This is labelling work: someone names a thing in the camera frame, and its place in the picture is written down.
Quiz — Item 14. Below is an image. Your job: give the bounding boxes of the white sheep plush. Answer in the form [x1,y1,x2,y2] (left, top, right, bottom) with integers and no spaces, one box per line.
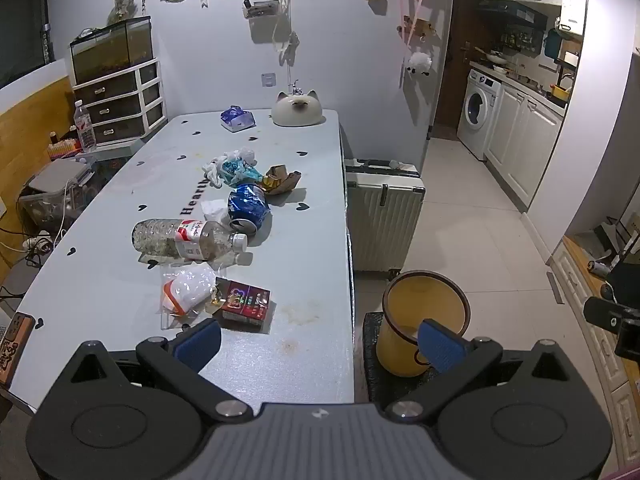
[405,51,434,78]

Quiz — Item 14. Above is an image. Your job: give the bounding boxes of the brown wrapper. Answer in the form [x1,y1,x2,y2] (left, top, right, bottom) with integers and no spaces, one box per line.
[262,164,303,195]

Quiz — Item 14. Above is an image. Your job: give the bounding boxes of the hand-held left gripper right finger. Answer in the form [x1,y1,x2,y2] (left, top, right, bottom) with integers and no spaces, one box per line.
[385,319,588,422]

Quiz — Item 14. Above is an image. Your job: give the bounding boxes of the white wall cabinet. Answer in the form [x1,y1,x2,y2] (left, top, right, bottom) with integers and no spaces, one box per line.
[558,0,589,37]

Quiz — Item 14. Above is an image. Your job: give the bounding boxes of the brown door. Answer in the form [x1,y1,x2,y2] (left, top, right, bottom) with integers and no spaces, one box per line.
[431,0,479,142]

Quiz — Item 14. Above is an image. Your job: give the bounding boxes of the teal hanging towel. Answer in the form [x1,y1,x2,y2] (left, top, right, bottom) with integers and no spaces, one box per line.
[543,28,564,60]

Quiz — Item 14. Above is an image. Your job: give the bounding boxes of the box of coloured pens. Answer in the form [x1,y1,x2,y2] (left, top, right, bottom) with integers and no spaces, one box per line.
[47,131,82,161]

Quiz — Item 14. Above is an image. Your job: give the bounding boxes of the glass fish tank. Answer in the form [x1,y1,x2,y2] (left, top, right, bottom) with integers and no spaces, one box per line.
[69,15,154,86]

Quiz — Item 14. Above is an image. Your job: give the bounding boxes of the thin white plastic bag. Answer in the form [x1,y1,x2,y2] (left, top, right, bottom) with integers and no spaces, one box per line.
[202,146,258,189]

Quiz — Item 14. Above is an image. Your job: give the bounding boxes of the white drawer cabinet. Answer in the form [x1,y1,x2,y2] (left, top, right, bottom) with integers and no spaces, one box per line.
[72,57,167,147]

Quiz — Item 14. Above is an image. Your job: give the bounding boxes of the blue snack package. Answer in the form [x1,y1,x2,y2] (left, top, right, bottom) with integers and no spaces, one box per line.
[220,156,264,186]

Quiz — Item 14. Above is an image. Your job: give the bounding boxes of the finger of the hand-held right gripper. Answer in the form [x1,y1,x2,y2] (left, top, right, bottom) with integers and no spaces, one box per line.
[583,296,626,334]

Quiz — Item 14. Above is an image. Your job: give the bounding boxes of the wok pan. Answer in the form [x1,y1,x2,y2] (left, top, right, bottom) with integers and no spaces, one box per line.
[473,45,509,65]

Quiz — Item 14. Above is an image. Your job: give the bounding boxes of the black range hood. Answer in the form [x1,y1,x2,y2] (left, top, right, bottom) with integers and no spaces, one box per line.
[476,0,549,29]

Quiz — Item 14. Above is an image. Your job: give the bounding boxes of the white power strip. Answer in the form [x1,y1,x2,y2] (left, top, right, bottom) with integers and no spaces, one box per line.
[22,232,54,254]

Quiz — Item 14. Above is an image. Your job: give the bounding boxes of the white washing machine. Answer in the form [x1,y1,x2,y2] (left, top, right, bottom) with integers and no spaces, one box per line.
[456,69,503,161]

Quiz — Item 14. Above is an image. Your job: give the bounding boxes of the purple tissue pack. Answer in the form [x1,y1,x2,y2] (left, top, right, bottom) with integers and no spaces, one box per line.
[219,105,257,134]

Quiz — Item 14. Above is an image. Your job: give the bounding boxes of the clear storage box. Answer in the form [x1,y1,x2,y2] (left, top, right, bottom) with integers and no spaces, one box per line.
[19,185,87,232]

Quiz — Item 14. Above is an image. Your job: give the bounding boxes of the white kitchen base cabinets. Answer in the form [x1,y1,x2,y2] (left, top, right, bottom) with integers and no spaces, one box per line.
[486,79,569,212]

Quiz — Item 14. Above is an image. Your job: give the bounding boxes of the standing water bottle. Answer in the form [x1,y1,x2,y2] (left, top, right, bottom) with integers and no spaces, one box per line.
[73,100,98,154]

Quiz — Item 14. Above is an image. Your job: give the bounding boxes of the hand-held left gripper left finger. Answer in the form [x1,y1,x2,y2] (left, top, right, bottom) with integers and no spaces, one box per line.
[60,319,255,422]

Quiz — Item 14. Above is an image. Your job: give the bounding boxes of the cat-shaped white cushion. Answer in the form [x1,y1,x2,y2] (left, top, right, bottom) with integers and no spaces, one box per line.
[271,88,326,128]

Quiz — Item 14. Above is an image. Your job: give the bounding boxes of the small wall organiser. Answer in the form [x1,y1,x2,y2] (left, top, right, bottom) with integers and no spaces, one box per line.
[243,0,281,20]

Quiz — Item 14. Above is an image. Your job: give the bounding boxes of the white paper tissue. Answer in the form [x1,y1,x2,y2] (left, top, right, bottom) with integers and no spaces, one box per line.
[199,199,232,224]

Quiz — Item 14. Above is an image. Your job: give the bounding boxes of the maroon cigarette box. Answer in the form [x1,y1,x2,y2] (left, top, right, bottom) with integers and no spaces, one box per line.
[214,276,272,332]

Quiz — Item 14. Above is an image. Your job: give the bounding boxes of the dark window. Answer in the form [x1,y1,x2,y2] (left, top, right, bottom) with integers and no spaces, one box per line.
[0,0,52,88]

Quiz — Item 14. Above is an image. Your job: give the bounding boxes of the low white cabinet wooden top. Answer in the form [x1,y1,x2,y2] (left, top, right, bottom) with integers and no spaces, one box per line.
[546,234,640,463]

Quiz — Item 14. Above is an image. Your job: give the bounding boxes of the yellow waste bin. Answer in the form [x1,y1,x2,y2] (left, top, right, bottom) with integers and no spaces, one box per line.
[375,270,472,379]

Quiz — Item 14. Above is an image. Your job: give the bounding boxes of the clear plastic bottle red label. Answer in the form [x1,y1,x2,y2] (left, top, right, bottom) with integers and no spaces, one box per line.
[131,217,249,264]

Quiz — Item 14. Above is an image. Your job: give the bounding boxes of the wooden carved sign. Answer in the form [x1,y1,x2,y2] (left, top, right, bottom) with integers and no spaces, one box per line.
[0,312,36,389]

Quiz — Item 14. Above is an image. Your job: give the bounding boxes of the white ribbed suitcase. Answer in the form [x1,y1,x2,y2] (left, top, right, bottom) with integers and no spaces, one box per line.
[343,158,427,282]

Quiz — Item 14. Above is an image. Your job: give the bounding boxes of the crushed blue can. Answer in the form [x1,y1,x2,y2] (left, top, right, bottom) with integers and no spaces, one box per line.
[227,183,271,235]

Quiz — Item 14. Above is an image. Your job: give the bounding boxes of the white flat box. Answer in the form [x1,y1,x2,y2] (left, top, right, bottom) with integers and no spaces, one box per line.
[31,159,97,194]

